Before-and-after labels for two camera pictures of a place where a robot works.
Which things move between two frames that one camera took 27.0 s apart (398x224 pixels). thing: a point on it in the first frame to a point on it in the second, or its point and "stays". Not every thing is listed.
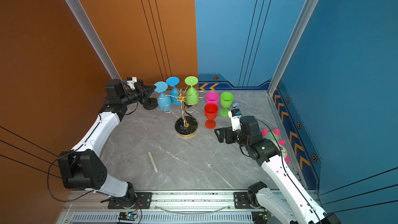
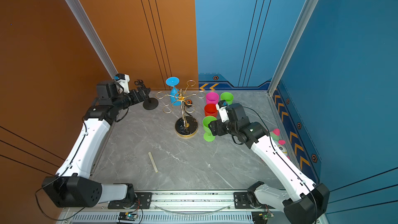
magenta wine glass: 212,98 stays
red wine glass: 211,111 stays
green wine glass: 226,99 stays
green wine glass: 192,95 to 209,136
